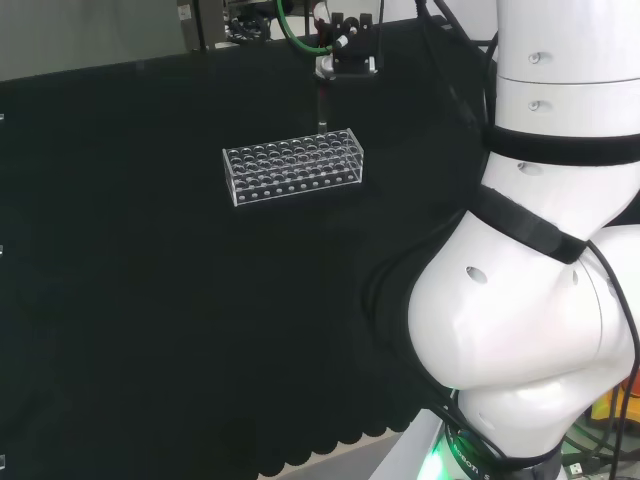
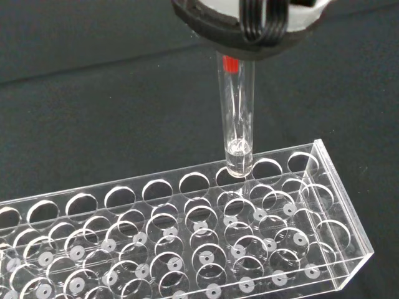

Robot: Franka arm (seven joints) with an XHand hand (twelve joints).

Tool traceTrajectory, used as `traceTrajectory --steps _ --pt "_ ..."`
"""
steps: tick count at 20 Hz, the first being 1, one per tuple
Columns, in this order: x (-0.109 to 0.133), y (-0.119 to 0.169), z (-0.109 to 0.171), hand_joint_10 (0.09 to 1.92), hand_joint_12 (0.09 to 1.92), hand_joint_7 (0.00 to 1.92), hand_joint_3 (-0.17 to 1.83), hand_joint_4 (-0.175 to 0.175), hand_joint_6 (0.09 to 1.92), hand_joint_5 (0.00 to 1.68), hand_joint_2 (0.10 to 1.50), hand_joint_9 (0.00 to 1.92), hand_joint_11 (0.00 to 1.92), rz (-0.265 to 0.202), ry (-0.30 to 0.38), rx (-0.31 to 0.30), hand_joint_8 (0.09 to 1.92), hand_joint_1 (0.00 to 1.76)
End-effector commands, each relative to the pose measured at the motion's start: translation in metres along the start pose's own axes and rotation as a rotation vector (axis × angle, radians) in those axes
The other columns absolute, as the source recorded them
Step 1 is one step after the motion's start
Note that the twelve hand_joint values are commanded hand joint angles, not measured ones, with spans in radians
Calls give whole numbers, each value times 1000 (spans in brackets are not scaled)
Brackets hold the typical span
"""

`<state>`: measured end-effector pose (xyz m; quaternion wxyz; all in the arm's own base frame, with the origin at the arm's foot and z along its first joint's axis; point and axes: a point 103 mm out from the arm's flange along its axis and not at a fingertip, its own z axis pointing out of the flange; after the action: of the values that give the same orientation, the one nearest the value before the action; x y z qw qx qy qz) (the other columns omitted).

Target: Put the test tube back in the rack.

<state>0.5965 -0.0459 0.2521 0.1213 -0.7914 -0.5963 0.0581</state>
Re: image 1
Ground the clear acrylic test tube rack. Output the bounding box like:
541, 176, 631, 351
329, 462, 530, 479
221, 127, 364, 208

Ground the dark metal post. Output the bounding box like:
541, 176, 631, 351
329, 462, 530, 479
175, 0, 226, 52

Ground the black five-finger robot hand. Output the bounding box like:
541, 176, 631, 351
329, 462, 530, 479
313, 12, 378, 84

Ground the green cable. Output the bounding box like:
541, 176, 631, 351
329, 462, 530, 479
276, 0, 335, 57

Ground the pale grey board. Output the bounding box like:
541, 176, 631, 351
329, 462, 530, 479
0, 0, 194, 82

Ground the black bench cloth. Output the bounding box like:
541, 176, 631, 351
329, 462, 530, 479
0, 14, 501, 479

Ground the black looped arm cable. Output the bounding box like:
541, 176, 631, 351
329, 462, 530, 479
429, 239, 640, 474

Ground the yellow and orange box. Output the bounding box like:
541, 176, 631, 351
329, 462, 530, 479
589, 382, 640, 426

